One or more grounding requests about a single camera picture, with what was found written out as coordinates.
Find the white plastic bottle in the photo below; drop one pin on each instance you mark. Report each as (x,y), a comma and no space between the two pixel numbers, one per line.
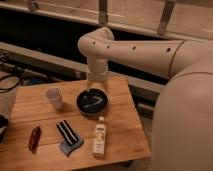
(99,138)

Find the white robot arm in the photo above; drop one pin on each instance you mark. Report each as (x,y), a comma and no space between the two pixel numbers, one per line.
(182,128)

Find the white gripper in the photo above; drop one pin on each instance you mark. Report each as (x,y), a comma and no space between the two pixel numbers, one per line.
(97,77)

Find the red brown pocket tool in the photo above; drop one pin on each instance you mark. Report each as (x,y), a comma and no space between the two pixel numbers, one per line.
(34,139)

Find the black white striped sock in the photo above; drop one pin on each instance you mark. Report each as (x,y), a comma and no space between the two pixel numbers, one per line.
(67,132)

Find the dark object at left edge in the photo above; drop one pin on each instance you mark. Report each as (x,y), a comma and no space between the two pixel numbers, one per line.
(3,126)

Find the blue folded cloth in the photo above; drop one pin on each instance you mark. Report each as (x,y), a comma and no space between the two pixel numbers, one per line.
(68,149)

